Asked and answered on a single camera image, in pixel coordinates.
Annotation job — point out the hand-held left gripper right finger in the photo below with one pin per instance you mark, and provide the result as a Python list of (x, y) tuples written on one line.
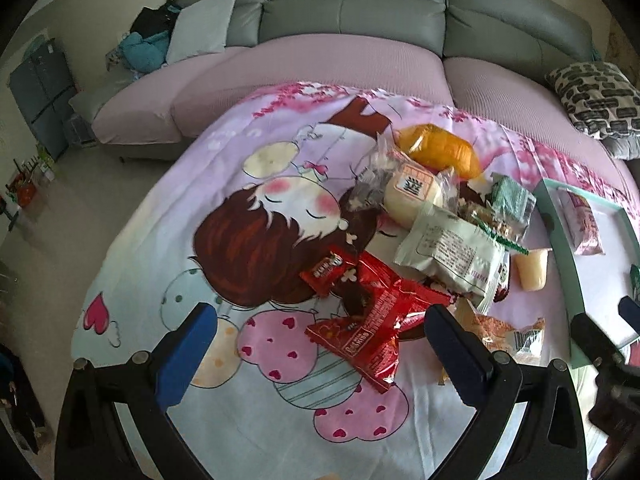
[(460, 355)]

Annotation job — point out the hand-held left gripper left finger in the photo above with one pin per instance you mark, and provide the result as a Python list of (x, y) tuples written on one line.
[(185, 350)]

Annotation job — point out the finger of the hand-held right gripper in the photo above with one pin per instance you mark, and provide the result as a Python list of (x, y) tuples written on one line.
[(592, 335), (631, 312)]

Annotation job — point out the yellow jelly cup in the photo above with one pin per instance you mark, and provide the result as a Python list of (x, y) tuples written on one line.
[(532, 270)]

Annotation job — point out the teal tray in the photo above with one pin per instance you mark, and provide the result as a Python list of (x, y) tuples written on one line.
[(560, 240)]

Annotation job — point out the pink snack packet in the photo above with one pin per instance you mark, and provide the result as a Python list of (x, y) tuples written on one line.
[(580, 220)]

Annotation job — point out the white green snack packet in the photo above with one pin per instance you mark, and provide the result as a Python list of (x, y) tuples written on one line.
[(445, 250)]

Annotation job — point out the small red candy packet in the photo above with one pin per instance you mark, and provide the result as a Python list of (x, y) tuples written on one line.
[(325, 272)]

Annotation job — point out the dark green packet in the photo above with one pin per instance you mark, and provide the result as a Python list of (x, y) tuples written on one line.
[(635, 282)]

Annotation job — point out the clear orange snack packet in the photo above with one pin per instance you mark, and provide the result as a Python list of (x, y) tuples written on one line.
[(505, 335)]

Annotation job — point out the clear mixed nut packet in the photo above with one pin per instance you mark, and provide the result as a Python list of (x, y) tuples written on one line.
[(492, 225)]

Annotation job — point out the small green packet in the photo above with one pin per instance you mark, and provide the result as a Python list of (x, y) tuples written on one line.
[(510, 200)]

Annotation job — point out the grey cushion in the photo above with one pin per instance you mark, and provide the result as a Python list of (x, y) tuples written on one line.
[(622, 147)]

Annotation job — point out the printed cartoon blanket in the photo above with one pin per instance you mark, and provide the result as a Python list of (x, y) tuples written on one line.
[(210, 185)]

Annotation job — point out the round white bun packet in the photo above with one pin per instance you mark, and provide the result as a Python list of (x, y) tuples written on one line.
[(410, 195)]

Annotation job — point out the clear packet with dark snack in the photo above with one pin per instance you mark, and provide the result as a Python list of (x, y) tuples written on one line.
[(367, 190)]

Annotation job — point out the orange bread packet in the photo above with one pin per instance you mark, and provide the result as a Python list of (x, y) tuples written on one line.
[(440, 150)]

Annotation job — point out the black white patterned pillow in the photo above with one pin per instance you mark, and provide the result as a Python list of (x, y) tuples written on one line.
[(595, 97)]

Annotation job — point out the orange basket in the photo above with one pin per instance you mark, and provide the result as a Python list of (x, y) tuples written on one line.
[(24, 192)]

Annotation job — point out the green white carton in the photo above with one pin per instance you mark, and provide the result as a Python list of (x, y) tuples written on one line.
[(46, 162)]

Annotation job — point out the white slatted box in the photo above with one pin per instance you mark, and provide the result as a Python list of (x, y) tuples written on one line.
[(81, 130)]

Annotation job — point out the pink sofa seat cover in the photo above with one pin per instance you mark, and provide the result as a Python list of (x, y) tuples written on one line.
[(150, 105), (320, 65), (505, 95)]

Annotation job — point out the blue cabinet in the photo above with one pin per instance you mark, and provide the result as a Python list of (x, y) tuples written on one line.
[(42, 95)]

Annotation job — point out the teal clothing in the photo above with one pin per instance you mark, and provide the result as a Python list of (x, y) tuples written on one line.
[(142, 50)]

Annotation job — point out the dark clothing pile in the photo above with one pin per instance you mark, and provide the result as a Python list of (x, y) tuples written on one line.
[(152, 20)]

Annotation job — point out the grey leather sofa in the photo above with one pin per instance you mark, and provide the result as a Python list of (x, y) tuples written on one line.
[(350, 5)]

